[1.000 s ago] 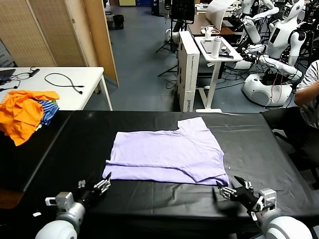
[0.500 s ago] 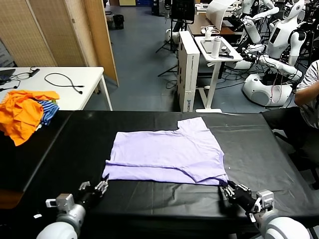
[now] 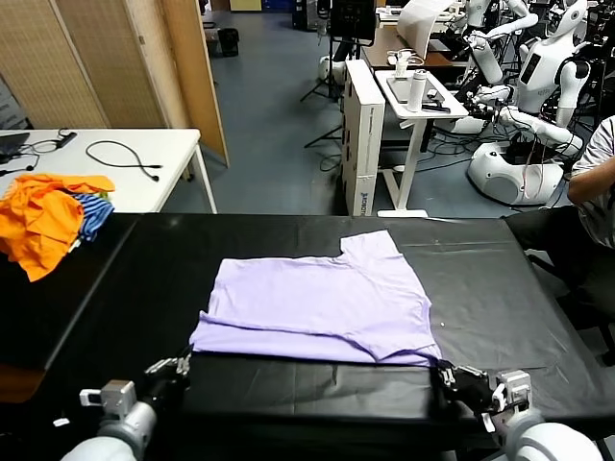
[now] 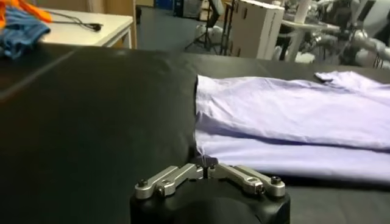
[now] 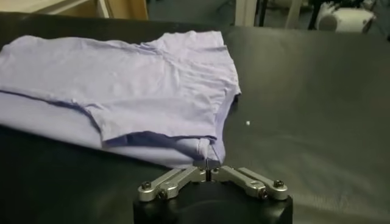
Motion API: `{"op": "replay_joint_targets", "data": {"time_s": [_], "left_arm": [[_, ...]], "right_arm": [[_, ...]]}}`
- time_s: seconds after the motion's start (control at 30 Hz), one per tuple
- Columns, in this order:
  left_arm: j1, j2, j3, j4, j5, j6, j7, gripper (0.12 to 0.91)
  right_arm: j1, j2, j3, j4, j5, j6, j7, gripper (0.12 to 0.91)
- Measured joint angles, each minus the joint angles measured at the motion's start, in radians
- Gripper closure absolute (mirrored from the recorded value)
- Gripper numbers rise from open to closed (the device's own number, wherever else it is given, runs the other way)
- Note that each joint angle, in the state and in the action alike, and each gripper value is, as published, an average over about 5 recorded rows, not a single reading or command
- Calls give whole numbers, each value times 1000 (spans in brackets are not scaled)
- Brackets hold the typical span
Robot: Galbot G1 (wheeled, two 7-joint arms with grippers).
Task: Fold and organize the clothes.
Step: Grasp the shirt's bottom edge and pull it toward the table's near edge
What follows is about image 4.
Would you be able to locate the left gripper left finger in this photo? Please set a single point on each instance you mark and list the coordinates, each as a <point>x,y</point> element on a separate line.
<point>170,179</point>

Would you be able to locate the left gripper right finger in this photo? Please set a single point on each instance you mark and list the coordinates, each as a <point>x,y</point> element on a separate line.
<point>243,179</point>

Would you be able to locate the lavender t-shirt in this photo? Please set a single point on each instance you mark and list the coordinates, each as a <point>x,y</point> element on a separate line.
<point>289,115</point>

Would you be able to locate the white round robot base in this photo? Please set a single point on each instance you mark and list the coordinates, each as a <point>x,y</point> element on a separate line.
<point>213,33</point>

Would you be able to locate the black table cover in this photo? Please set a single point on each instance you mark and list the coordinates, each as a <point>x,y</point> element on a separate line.
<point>91,121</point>

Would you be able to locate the white standing desk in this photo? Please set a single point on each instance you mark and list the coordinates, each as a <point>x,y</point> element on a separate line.
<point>294,45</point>

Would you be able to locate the black tripod stand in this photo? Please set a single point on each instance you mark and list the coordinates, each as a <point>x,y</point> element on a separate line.
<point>226,30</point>
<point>207,36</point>

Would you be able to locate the tall white cardboard box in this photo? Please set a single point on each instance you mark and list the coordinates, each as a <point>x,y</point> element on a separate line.
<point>253,30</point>

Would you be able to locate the white table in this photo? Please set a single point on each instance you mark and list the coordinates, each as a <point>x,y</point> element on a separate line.
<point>91,33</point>

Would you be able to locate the white humanoid robot black shoulders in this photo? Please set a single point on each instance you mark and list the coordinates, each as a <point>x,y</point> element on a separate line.
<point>365,42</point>

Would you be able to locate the blue striped garment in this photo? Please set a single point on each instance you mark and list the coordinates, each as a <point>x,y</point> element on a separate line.
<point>21,33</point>

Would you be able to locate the orange garment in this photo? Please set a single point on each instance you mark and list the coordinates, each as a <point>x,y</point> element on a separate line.
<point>33,10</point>

